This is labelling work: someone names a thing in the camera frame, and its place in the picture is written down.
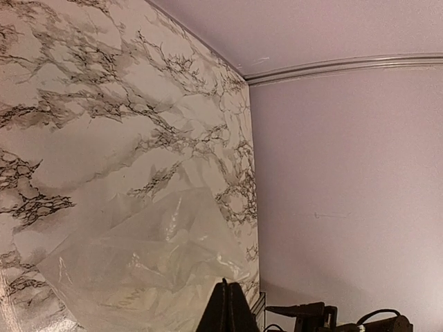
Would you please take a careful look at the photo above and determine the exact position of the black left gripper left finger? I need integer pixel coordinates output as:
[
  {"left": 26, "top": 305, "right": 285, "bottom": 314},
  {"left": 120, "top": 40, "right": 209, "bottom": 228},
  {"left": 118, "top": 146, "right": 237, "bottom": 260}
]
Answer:
[{"left": 196, "top": 278, "right": 228, "bottom": 332}]

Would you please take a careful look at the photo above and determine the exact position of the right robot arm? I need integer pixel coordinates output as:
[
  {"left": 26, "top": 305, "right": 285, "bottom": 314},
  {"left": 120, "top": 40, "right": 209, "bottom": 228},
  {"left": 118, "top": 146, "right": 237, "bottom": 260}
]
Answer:
[{"left": 206, "top": 280, "right": 413, "bottom": 331}]

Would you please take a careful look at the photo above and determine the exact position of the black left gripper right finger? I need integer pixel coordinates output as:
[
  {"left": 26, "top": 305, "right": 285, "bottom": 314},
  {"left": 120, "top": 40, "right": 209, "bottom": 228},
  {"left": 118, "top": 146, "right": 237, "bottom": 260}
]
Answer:
[{"left": 226, "top": 283, "right": 258, "bottom": 332}]

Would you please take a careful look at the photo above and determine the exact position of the clear zip top bag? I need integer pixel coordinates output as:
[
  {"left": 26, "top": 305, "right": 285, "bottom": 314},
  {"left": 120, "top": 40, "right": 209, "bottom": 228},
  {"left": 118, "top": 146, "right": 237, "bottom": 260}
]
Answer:
[{"left": 38, "top": 187, "right": 250, "bottom": 331}]

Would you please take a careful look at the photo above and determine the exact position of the right aluminium frame post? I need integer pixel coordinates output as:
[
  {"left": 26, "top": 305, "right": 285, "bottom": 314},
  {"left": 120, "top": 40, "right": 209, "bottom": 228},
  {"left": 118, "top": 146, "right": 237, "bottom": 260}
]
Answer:
[{"left": 244, "top": 53, "right": 442, "bottom": 86}]

